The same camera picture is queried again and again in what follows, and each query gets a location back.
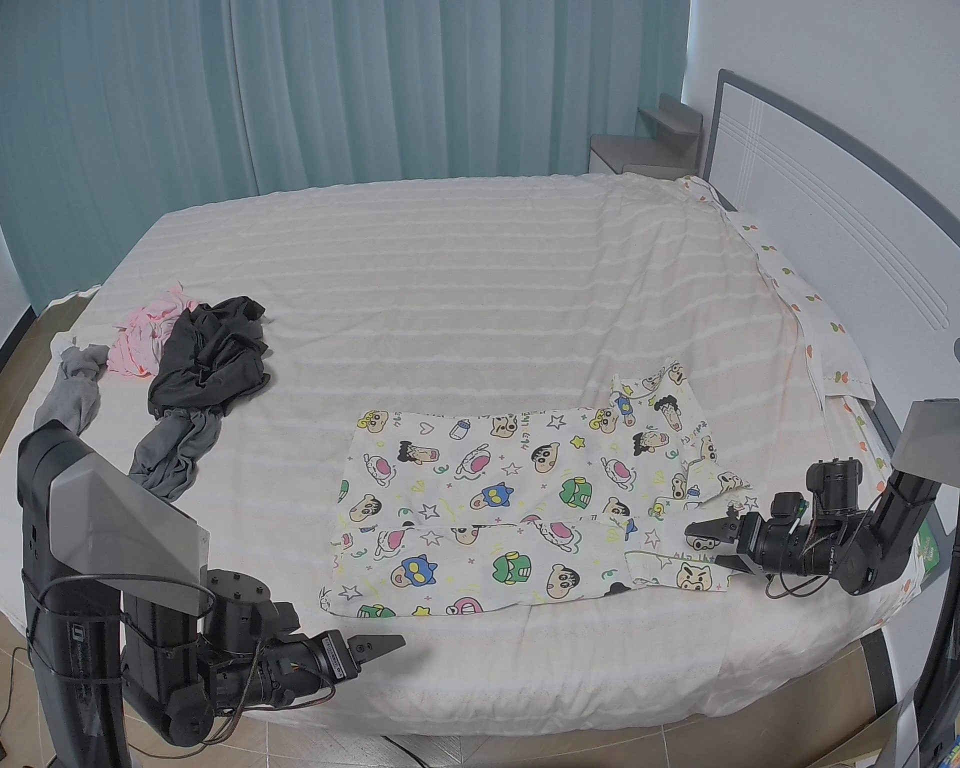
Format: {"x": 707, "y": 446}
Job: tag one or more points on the white wooden bedside table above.
{"x": 885, "y": 739}

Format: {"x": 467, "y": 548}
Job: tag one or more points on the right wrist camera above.
{"x": 786, "y": 506}

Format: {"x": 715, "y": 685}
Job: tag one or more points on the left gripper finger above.
{"x": 371, "y": 649}

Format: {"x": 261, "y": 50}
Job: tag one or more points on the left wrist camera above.
{"x": 283, "y": 619}

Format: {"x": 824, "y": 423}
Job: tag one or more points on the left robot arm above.
{"x": 82, "y": 487}

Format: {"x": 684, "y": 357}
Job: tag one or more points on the black garment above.
{"x": 210, "y": 360}

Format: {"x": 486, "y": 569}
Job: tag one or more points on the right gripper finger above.
{"x": 716, "y": 531}
{"x": 739, "y": 564}

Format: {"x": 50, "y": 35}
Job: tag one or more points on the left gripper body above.
{"x": 300, "y": 671}

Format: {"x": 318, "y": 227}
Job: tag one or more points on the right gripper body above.
{"x": 780, "y": 547}

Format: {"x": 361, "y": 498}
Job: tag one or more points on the white printed pyjama top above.
{"x": 487, "y": 525}

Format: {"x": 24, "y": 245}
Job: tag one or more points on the grey and white garment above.
{"x": 71, "y": 397}

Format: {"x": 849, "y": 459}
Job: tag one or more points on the white printed pillow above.
{"x": 825, "y": 330}
{"x": 705, "y": 191}

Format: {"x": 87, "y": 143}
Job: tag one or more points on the blue-green curtain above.
{"x": 337, "y": 82}

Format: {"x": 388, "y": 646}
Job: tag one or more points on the dark grey garment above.
{"x": 176, "y": 457}

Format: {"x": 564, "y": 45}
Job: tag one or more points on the pink garment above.
{"x": 135, "y": 341}

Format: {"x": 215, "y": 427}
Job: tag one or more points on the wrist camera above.
{"x": 786, "y": 506}
{"x": 283, "y": 619}

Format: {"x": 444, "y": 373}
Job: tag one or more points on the grey bedside table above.
{"x": 637, "y": 150}

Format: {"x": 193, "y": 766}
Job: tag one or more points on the bed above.
{"x": 465, "y": 300}

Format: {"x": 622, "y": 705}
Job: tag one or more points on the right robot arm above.
{"x": 885, "y": 540}

